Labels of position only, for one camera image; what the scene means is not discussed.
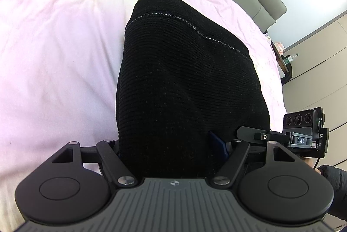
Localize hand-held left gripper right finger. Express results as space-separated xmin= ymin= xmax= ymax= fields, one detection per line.
xmin=208 ymin=131 xmax=301 ymax=187

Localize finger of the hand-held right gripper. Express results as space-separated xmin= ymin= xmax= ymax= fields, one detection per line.
xmin=236 ymin=126 xmax=289 ymax=146

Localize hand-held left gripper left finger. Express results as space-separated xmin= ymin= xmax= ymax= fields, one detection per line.
xmin=51 ymin=140 xmax=136 ymax=187

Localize black knit pants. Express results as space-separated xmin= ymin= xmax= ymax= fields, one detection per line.
xmin=115 ymin=0 xmax=271 ymax=179

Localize person's right forearm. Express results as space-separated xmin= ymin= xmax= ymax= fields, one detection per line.
xmin=318 ymin=164 xmax=347 ymax=225

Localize grey wardrobe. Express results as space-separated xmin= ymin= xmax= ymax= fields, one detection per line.
xmin=282 ymin=10 xmax=347 ymax=167

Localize dark wooden nightstand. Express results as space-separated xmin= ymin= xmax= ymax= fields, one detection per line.
xmin=270 ymin=41 xmax=294 ymax=86

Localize green plastic bottle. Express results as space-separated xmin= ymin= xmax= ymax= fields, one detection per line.
xmin=283 ymin=53 xmax=299 ymax=64

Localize pink duvet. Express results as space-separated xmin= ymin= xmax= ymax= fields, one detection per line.
xmin=0 ymin=0 xmax=285 ymax=227

